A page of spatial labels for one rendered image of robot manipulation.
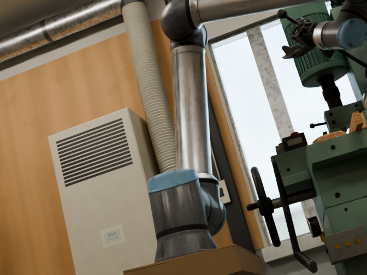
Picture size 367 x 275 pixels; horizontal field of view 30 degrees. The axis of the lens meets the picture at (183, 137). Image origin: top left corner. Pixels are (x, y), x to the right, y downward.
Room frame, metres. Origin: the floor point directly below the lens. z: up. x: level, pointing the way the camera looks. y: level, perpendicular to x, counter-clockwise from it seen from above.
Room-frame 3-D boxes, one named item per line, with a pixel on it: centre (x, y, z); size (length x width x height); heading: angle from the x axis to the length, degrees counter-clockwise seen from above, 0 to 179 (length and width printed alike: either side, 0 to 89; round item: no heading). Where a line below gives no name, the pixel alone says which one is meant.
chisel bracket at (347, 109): (2.32, -0.57, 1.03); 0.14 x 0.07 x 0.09; 84
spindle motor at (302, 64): (2.32, -0.55, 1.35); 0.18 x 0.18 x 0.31
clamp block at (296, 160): (2.34, -0.36, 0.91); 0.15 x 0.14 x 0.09; 174
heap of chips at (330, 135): (2.08, -0.44, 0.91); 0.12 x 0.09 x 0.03; 84
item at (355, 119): (2.27, -0.55, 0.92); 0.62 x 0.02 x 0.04; 174
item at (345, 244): (2.07, -0.38, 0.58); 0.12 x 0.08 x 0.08; 84
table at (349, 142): (2.33, -0.44, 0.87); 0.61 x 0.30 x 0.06; 174
